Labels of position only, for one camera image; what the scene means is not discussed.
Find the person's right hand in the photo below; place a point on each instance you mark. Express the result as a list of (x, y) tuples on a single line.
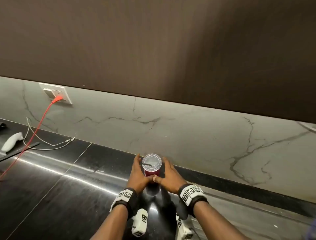
[(172, 180)]

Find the person's left hand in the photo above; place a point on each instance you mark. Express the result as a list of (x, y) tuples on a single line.
[(137, 179)]

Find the pink steel tumbler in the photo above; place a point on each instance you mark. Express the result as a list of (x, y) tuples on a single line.
[(151, 172)]

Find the clear plastic lid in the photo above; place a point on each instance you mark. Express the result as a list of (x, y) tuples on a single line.
[(154, 160)]

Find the person's left forearm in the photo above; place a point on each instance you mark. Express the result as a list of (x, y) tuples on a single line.
[(111, 225)]

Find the person's right forearm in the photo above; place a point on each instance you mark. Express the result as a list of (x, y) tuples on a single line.
[(217, 222)]

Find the black left wrist band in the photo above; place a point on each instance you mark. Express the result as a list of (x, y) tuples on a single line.
[(124, 197)]

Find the black wrist band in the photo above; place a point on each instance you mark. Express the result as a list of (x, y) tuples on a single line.
[(124, 197), (191, 195)]

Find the black right wrist band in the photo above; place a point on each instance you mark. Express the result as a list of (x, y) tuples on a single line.
[(191, 195)]

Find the white handheld device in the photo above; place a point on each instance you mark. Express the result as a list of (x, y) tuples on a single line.
[(11, 143)]

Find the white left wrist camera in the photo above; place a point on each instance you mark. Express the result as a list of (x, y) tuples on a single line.
[(140, 222)]

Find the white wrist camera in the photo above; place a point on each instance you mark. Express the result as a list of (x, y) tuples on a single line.
[(182, 230), (140, 222)]

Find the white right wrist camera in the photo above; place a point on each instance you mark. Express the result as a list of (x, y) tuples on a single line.
[(182, 230)]

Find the white wall socket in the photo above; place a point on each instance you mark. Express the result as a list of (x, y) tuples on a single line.
[(55, 92)]

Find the dark brown wall cabinet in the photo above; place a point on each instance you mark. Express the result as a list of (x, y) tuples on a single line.
[(158, 44)]

